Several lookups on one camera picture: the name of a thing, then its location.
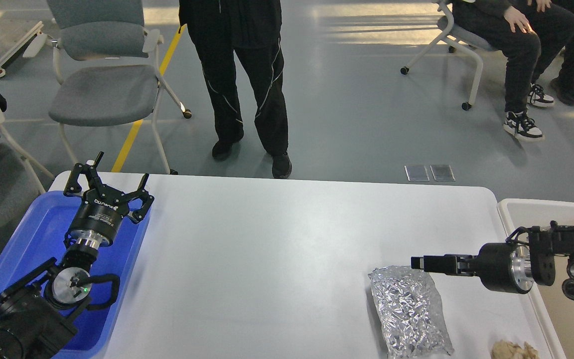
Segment grey white chair right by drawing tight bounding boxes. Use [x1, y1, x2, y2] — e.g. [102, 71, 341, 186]
[400, 0, 497, 111]

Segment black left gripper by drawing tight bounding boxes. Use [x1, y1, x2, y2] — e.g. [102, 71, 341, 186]
[63, 152, 154, 248]

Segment blue plastic tray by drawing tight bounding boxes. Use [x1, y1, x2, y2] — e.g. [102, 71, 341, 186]
[0, 191, 150, 359]

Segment seated person black trousers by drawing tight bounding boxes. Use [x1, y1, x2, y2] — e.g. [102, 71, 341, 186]
[452, 0, 574, 142]

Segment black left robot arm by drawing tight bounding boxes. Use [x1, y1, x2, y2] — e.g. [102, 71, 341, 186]
[0, 156, 154, 359]

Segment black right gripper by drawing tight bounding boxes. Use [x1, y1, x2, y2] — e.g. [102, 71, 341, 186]
[412, 243, 534, 295]

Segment metal floor plate right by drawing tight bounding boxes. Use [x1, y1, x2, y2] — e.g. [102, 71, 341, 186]
[430, 165, 456, 181]

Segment crumpled beige paper ball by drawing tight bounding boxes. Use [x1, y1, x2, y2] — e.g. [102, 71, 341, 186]
[491, 340, 540, 359]

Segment white chair at left edge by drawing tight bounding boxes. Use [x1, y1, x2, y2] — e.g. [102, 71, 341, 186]
[0, 109, 55, 194]

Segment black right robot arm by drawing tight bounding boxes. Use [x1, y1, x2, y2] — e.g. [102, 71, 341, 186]
[411, 221, 574, 301]

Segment standing person in black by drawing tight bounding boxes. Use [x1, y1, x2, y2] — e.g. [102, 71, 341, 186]
[178, 0, 292, 179]

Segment grey office chair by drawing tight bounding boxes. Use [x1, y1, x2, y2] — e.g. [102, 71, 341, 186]
[47, 0, 192, 175]

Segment silver foil bag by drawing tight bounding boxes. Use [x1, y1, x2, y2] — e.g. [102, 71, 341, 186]
[368, 265, 455, 359]

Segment metal floor plate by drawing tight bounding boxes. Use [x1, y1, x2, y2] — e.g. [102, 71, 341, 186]
[405, 165, 430, 182]
[430, 165, 456, 181]

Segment beige plastic bin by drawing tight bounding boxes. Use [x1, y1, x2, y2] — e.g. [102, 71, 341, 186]
[496, 198, 574, 359]

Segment metal floor plate left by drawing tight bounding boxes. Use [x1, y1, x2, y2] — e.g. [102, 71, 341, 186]
[405, 165, 430, 182]

